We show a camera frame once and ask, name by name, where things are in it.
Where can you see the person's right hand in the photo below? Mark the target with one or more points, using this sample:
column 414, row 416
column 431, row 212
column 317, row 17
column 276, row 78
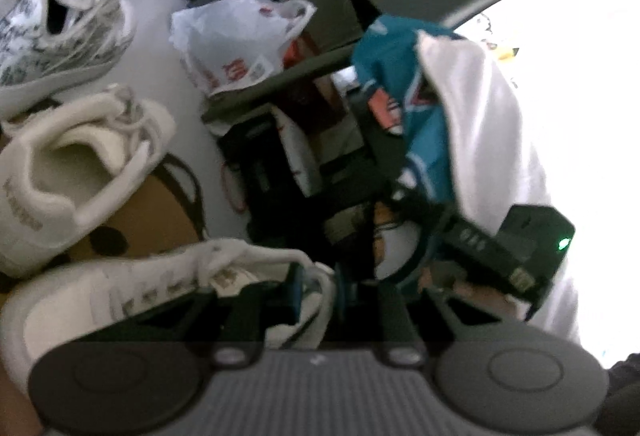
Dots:
column 475, row 290

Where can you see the teal jersey garment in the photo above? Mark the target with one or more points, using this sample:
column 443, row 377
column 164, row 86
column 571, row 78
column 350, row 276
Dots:
column 404, row 103

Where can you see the cream white sneaker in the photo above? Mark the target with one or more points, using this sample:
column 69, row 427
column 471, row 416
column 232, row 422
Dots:
column 114, row 124

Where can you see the white leather sneaker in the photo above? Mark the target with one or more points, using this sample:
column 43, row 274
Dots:
column 210, row 255

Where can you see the dark shoe rack shelf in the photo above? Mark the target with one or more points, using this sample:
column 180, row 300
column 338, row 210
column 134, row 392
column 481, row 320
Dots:
column 264, row 131

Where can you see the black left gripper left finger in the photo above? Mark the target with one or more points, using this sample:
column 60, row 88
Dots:
column 267, row 307

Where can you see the orange round floor mat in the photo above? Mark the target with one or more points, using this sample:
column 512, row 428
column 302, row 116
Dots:
column 145, row 216

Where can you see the white red plastic bag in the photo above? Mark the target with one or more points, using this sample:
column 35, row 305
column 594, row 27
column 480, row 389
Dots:
column 230, row 45

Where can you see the white cloth garment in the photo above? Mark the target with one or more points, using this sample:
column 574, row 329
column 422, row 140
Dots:
column 494, row 162

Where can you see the grey patterned knit sneaker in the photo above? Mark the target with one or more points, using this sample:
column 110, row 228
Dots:
column 51, row 45

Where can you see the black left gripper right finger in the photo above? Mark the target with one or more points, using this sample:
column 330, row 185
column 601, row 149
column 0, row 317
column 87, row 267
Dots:
column 377, row 316

